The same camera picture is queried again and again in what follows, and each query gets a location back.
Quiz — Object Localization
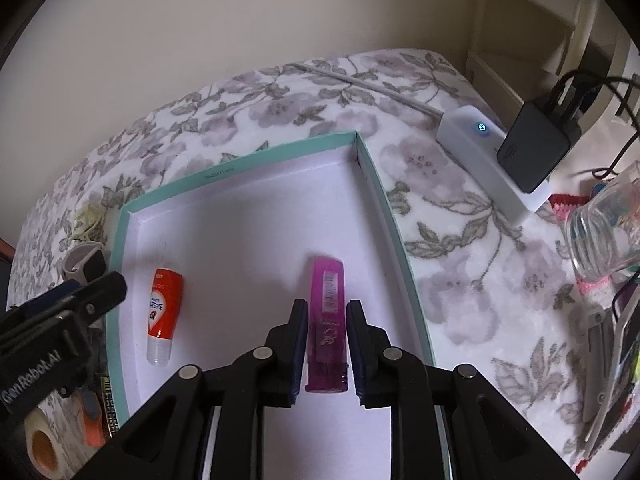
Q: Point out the white power strip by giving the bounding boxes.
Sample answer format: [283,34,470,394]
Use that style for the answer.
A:
[436,106,553,223]

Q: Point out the purple lighter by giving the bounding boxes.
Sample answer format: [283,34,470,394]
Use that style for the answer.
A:
[304,255,351,395]

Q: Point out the teal cardboard box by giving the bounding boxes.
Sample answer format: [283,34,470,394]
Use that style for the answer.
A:
[102,130,456,480]

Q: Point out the white cable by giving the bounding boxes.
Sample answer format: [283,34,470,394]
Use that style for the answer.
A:
[287,61,446,121]

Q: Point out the beige tape roll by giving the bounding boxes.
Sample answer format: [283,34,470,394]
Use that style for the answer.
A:
[22,397,68,480]

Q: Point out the black yellow striped object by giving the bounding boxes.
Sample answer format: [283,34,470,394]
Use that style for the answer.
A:
[97,375,120,436]

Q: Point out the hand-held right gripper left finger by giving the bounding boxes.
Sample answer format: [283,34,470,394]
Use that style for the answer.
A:
[70,299,309,480]

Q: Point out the cream hair claw clip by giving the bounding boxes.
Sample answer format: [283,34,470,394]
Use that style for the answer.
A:
[70,204,108,241]

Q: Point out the floral blanket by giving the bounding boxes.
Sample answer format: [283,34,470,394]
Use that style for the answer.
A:
[10,49,640,480]

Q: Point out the orange utility knife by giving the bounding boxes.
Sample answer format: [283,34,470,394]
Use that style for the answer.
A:
[75,390,108,448]

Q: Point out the clear glass jar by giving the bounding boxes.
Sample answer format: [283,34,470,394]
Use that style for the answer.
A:
[565,160,640,283]

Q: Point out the red and white glue stick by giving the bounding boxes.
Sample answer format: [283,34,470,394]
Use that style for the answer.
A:
[146,268,184,366]

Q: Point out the white adapter with black hole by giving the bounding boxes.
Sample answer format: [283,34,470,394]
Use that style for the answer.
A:
[62,242,107,283]

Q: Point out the black charger adapter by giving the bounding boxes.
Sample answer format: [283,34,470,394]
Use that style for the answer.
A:
[496,101,583,194]

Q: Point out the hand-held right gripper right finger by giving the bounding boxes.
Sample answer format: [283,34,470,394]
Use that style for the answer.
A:
[346,299,576,480]

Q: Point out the pink crochet coaster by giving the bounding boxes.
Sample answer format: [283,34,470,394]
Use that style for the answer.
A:
[549,191,640,297]

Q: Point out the silver multi-tool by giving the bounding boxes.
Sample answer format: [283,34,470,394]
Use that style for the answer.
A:
[582,305,623,423]

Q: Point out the black cable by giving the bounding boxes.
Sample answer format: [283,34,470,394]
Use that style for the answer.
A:
[547,69,640,181]

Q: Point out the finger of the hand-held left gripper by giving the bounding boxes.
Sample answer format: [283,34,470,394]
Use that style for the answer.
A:
[7,280,83,313]
[60,271,128,326]

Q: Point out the white shelf unit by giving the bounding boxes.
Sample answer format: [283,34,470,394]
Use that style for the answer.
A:
[465,0,636,126]

